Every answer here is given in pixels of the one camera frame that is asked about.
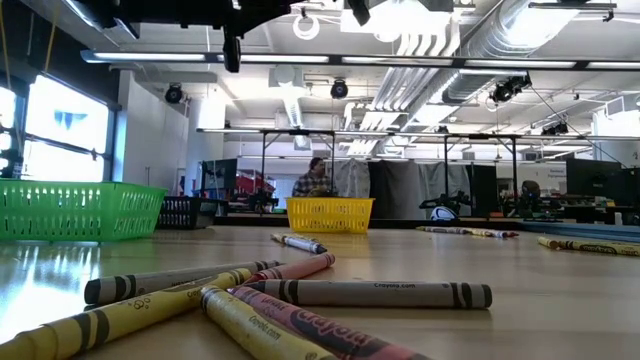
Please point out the black overhead camera rig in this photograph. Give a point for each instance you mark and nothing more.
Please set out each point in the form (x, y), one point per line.
(555, 129)
(510, 88)

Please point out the black and white ball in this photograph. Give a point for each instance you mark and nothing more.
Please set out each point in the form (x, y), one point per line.
(444, 214)

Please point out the black ceiling lamp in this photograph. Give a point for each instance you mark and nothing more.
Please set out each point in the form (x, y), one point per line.
(339, 89)
(173, 94)

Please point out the beam with light strips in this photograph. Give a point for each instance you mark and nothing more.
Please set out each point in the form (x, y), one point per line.
(520, 63)

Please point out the black monitor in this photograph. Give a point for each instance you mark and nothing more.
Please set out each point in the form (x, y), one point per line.
(220, 175)
(595, 177)

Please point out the grey crayon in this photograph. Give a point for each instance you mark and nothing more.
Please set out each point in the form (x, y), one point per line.
(442, 230)
(150, 285)
(375, 295)
(305, 245)

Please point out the bright window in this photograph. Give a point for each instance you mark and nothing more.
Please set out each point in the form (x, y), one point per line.
(65, 150)

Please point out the silver ventilation duct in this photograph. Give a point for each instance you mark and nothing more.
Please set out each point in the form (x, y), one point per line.
(500, 35)

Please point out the person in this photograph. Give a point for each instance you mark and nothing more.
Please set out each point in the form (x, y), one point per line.
(310, 185)

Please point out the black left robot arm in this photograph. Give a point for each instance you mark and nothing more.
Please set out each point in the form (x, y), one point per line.
(150, 9)

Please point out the black curtain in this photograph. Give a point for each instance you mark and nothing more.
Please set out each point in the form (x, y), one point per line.
(395, 190)
(482, 190)

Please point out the red cabinet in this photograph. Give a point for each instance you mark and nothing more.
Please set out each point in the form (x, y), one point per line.
(252, 185)

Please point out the green plastic basket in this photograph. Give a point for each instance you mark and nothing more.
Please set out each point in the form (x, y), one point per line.
(75, 215)

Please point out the yellow plastic basket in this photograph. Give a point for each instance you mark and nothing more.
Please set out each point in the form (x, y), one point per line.
(330, 215)

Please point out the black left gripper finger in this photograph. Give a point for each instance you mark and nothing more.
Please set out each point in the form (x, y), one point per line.
(257, 14)
(260, 4)

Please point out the grey curtain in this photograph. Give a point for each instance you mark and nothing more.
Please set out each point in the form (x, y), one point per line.
(442, 177)
(352, 177)

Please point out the black plastic basket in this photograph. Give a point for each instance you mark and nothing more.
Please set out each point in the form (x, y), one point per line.
(180, 212)

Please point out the red crayon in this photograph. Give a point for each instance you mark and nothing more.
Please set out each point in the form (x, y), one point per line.
(300, 269)
(320, 330)
(507, 234)

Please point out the distant black workstation frame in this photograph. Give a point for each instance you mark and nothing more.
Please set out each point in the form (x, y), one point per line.
(300, 132)

